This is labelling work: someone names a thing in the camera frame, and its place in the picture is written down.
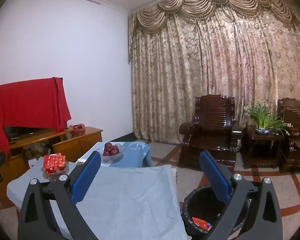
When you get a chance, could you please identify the potted green plant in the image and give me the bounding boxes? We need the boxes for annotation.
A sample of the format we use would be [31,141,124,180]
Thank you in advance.
[244,101,291,135]

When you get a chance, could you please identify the grey table cloth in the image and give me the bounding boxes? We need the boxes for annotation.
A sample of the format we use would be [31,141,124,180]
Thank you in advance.
[6,160,188,240]

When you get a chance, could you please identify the dark wooden armchair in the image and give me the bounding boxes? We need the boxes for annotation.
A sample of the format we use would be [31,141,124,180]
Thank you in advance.
[277,98,300,173]
[178,95,243,172]

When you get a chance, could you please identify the orange red plastic bag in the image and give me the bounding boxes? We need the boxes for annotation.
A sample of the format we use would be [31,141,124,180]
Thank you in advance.
[192,217,212,231]

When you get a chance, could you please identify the red cloth cover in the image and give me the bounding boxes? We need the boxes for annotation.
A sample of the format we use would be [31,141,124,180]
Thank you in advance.
[0,77,71,155]

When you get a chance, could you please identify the dark wooden side table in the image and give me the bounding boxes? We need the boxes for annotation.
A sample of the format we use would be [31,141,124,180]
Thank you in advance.
[240,125,286,168]

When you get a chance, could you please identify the red snack packet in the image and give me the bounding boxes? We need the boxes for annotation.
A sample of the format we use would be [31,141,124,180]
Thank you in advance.
[43,153,66,172]

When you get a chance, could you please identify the wooden tv cabinet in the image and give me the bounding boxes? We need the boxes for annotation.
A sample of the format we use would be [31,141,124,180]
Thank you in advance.
[0,127,102,210]

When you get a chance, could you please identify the black trash bin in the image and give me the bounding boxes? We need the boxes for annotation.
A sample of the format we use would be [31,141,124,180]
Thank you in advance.
[181,184,252,240]

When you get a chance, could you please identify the glass fruit bowl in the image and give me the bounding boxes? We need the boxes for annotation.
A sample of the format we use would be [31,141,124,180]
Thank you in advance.
[97,142,125,164]

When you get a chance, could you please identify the television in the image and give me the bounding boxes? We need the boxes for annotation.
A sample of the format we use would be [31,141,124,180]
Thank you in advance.
[3,126,50,141]

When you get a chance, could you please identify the blue side table cloth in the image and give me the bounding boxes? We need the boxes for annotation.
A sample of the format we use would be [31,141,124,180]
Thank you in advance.
[76,141,153,169]

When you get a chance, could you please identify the small glass dish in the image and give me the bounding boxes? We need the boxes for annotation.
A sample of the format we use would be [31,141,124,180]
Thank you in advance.
[42,160,69,180]

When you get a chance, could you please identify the patterned beige curtain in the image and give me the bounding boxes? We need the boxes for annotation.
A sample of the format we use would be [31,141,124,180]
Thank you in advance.
[128,0,300,144]

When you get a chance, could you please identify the red apples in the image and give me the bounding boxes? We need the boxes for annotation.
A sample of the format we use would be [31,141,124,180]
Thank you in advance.
[103,142,120,157]

